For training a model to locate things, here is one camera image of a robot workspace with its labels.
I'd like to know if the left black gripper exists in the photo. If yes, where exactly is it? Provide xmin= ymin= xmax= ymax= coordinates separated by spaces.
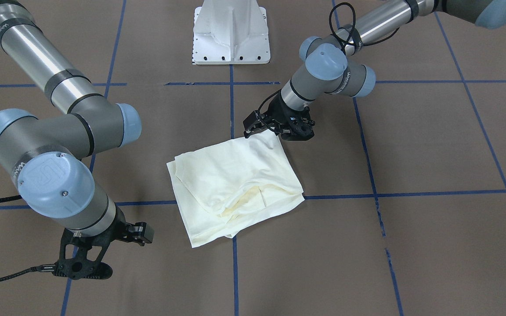
xmin=243 ymin=111 xmax=275 ymax=139

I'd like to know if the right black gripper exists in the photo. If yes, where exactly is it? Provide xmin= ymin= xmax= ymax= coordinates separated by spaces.
xmin=119 ymin=222 xmax=153 ymax=245

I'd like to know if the cream cat print t-shirt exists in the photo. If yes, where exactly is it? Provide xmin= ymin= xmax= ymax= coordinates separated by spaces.
xmin=166 ymin=131 xmax=304 ymax=248

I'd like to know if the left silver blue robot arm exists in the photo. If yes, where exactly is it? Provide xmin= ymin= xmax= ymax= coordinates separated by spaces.
xmin=243 ymin=0 xmax=506 ymax=141

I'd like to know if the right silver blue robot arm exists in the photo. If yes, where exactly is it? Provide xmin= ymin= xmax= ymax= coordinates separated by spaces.
xmin=0 ymin=0 xmax=153 ymax=244

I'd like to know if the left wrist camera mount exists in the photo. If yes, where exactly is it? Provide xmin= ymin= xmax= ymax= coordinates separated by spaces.
xmin=266 ymin=93 xmax=315 ymax=141

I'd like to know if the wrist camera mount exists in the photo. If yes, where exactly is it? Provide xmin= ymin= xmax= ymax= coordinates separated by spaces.
xmin=266 ymin=93 xmax=315 ymax=141
xmin=52 ymin=228 xmax=123 ymax=280

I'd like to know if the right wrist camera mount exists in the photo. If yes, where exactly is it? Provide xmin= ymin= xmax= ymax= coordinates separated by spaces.
xmin=52 ymin=228 xmax=123 ymax=280

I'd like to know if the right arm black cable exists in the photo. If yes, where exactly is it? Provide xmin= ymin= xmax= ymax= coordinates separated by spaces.
xmin=0 ymin=195 xmax=58 ymax=286

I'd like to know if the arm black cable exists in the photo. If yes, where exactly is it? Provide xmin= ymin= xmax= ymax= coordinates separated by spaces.
xmin=329 ymin=2 xmax=401 ymax=49
xmin=0 ymin=195 xmax=58 ymax=286

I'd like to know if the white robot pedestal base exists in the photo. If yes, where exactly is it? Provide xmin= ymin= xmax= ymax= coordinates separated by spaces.
xmin=192 ymin=0 xmax=271 ymax=65

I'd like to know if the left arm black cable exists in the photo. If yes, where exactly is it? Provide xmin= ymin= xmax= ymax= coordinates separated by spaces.
xmin=329 ymin=2 xmax=401 ymax=49

